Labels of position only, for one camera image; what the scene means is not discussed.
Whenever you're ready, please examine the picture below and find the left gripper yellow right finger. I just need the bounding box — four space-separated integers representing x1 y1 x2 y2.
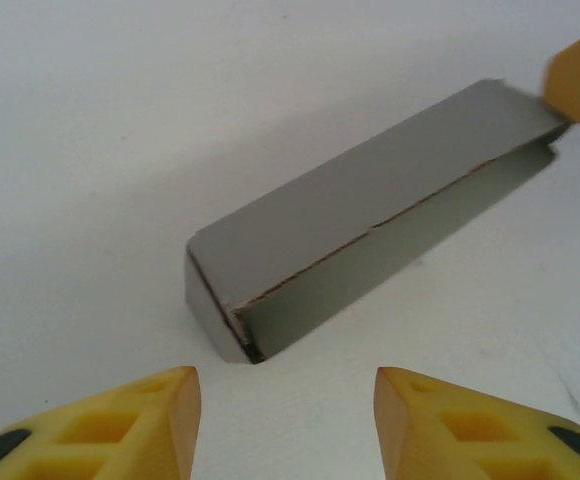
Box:
373 365 580 480

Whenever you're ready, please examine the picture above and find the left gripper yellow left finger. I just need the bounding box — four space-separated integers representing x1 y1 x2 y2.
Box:
0 365 203 480

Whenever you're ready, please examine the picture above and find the grey paper box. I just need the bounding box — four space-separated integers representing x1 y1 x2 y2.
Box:
184 77 574 365

